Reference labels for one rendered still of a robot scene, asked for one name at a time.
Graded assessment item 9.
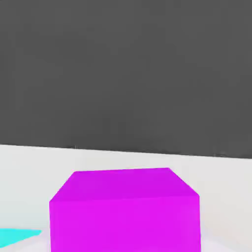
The small magenta cube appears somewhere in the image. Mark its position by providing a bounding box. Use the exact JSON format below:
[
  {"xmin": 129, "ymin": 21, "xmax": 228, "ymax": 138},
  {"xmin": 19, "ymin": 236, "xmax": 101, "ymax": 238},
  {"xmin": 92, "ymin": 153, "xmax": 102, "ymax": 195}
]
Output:
[{"xmin": 49, "ymin": 167, "xmax": 202, "ymax": 252}]

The small cyan cube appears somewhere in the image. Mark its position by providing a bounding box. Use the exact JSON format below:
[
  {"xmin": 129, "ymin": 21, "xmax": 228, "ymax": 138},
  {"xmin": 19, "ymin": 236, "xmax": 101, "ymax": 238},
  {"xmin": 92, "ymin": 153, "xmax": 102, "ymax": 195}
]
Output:
[{"xmin": 0, "ymin": 228, "xmax": 42, "ymax": 249}]

